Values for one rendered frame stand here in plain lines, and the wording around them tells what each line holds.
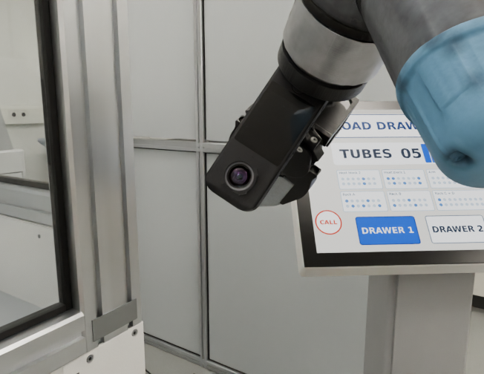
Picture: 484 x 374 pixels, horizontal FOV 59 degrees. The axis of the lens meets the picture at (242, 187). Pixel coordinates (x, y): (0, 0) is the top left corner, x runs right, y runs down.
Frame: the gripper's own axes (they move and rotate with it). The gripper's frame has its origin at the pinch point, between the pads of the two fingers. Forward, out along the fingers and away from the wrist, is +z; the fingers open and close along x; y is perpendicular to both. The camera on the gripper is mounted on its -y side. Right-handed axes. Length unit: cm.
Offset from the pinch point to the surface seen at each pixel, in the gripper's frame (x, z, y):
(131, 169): 12.0, -0.4, -5.9
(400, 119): -9.5, 11.5, 38.9
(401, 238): -19.4, 12.8, 18.0
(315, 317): -32, 116, 46
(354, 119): -3.0, 12.9, 34.0
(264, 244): 0, 113, 56
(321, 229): -8.9, 14.7, 12.1
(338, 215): -9.9, 14.2, 15.7
